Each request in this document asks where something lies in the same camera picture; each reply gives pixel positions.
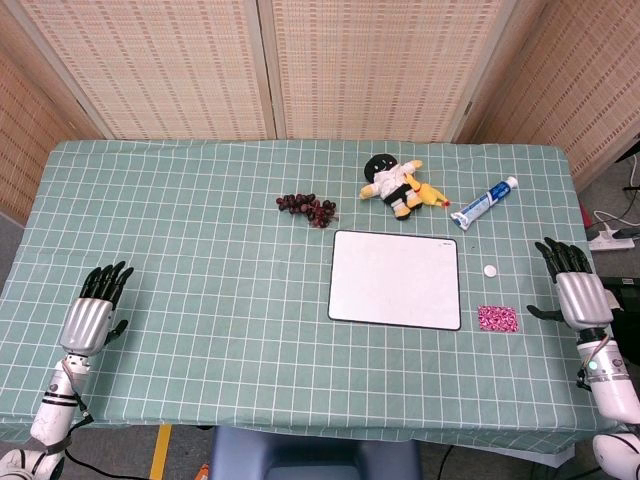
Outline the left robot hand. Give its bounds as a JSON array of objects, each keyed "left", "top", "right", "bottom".
[{"left": 58, "top": 260, "right": 135, "bottom": 358}]

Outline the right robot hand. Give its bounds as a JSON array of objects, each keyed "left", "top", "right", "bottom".
[{"left": 526, "top": 236, "right": 615, "bottom": 332}]

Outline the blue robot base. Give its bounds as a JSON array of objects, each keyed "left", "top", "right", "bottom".
[{"left": 209, "top": 425, "right": 424, "bottom": 480}]

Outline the white power strip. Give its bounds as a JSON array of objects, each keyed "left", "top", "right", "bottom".
[{"left": 587, "top": 222, "right": 636, "bottom": 252}]

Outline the blue and white toothpaste tube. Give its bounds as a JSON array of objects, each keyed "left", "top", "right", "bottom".
[{"left": 449, "top": 175, "right": 520, "bottom": 232}]

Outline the green checkered tablecloth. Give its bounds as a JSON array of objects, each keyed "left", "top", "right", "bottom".
[{"left": 0, "top": 138, "right": 631, "bottom": 455}]

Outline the yellow rubber chicken toy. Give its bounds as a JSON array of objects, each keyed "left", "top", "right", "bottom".
[{"left": 402, "top": 173, "right": 451, "bottom": 211}]

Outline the plush doll with black head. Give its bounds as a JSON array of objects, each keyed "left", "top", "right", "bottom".
[{"left": 358, "top": 153, "right": 424, "bottom": 221}]

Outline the dark red grape bunch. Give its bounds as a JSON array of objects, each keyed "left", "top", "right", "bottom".
[{"left": 275, "top": 192, "right": 340, "bottom": 230}]

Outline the woven folding screen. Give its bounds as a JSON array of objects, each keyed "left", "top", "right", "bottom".
[{"left": 0, "top": 0, "right": 640, "bottom": 224}]

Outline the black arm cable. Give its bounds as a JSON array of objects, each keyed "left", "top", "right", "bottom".
[{"left": 62, "top": 389, "right": 134, "bottom": 480}]

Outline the white board with black edge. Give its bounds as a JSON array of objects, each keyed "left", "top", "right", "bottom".
[{"left": 327, "top": 229, "right": 462, "bottom": 332}]

